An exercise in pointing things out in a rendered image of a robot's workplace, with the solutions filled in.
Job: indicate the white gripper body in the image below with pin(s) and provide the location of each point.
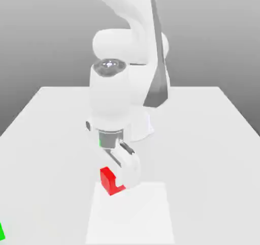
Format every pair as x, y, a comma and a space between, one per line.
128, 163

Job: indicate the small red cube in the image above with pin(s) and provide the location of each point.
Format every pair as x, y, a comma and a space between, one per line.
107, 180

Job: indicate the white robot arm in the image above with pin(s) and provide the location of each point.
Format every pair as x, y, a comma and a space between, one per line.
113, 98

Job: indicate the small green cube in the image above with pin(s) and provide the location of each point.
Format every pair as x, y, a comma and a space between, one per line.
1, 233

